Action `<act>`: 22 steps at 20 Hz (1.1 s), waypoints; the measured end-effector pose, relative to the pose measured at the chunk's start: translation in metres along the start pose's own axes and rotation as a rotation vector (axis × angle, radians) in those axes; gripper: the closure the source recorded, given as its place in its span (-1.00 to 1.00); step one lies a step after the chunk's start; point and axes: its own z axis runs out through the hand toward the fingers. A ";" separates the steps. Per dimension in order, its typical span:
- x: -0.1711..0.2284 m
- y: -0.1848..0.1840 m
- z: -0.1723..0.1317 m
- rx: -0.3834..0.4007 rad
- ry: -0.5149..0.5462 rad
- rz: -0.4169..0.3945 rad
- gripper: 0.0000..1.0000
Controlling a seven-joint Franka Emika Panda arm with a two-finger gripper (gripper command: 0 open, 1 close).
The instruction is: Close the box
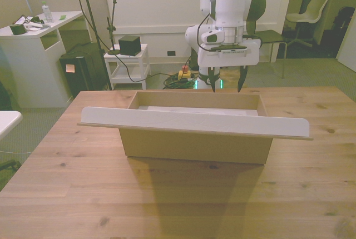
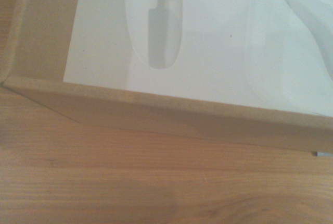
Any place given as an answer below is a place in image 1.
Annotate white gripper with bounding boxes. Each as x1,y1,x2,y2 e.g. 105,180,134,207
197,38,261,93

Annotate open brown cardboard box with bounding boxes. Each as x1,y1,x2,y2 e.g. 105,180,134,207
76,90,314,166

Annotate black cube box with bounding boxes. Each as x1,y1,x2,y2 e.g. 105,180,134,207
118,35,141,57

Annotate yellow emergency stop button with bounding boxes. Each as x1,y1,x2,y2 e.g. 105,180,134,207
177,66,193,81

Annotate dark green chair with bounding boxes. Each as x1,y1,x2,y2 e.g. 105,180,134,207
254,29,288,79

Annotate white paper sheet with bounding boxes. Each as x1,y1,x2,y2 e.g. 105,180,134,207
137,104,258,117

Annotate large white cabinet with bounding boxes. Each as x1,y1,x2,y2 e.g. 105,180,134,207
101,0,296,64

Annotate small white side table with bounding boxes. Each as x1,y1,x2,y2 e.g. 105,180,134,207
103,43,152,91

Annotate white shell chair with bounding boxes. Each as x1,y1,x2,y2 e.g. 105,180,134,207
285,0,329,48

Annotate black short microphone stand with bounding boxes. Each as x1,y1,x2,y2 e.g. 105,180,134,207
106,0,122,56

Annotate black bag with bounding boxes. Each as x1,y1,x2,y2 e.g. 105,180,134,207
332,6,356,34

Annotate black computer tower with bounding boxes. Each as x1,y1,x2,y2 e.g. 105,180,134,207
58,43,112,98

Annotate tall black tripod stand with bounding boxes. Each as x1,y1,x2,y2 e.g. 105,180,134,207
66,0,113,91

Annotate clear plastic water bottle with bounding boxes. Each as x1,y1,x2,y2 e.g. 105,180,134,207
41,1,55,24

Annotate white handheld device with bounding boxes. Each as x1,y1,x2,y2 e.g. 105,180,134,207
23,19,45,32

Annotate white desk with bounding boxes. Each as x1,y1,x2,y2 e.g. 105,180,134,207
0,11,90,109

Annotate white round-edged table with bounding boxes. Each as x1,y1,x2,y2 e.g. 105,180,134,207
0,111,23,140

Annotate black stand foot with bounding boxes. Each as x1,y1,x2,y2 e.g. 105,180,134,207
0,159,18,172

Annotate coiled green floor cables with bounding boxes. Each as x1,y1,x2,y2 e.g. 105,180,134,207
162,72,199,90

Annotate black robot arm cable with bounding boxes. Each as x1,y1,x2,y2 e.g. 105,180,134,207
192,0,218,54

